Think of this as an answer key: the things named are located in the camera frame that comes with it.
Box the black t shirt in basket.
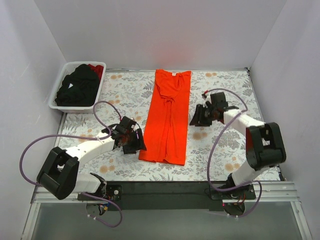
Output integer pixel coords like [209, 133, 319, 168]
[55, 64, 101, 107]

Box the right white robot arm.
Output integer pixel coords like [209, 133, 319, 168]
[189, 88, 287, 199]

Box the floral patterned table mat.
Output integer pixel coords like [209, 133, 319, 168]
[57, 70, 262, 181]

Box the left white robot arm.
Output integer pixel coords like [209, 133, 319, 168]
[36, 116, 146, 200]

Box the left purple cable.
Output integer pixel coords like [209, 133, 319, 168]
[19, 100, 124, 228]

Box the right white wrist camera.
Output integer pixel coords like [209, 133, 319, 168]
[202, 91, 212, 108]

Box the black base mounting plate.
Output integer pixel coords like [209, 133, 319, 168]
[77, 181, 256, 212]

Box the orange t shirt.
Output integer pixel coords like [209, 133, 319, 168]
[138, 69, 192, 166]

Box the aluminium frame rail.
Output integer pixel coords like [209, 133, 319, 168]
[21, 181, 312, 240]

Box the red t shirt in basket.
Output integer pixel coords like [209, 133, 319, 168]
[88, 64, 104, 81]

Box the white plastic laundry basket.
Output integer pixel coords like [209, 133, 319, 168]
[48, 61, 107, 113]

